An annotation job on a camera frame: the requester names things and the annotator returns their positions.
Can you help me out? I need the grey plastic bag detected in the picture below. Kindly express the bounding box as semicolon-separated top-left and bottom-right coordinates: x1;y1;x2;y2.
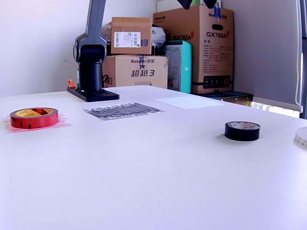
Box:
101;22;112;44

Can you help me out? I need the tall GX760A cardboard box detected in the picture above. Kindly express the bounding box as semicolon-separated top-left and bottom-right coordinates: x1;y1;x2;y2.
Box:
153;4;235;94

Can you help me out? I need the cardboard box with shipping label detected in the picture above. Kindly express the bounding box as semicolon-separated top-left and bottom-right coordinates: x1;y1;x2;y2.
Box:
110;16;154;55

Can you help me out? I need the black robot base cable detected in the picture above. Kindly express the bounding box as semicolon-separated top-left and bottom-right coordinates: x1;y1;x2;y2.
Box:
102;74;113;87

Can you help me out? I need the red tape roll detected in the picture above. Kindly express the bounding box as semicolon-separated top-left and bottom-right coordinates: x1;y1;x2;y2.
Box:
9;107;59;129

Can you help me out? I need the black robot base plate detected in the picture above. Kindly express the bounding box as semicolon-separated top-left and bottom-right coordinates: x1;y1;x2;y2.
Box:
66;86;120;103

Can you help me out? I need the black tape roll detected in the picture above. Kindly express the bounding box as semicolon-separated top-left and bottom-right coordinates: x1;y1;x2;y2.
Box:
224;121;261;142

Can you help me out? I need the red scribbled paper sheet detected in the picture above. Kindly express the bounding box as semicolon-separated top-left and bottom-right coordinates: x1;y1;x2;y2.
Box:
2;110;74;135

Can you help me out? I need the white beaded blind cord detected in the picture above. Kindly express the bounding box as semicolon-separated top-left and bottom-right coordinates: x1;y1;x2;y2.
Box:
294;0;303;112

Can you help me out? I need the white tape roll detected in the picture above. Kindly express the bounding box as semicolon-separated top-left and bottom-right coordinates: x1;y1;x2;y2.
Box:
294;126;307;150

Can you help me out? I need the white plastic bag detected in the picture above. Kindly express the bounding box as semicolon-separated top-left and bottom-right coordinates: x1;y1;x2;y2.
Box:
151;25;167;47

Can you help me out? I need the black scribbled paper sheet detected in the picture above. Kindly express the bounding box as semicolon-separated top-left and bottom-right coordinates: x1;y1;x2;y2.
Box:
81;102;165;121

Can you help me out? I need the cardboard box with blue characters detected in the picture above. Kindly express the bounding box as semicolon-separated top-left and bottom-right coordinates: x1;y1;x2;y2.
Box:
102;55;169;90

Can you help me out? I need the blank white paper sheet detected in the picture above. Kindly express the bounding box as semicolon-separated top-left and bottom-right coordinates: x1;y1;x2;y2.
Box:
153;96;226;110

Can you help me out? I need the teal carton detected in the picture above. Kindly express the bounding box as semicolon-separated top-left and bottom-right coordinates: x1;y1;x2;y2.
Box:
162;40;192;94

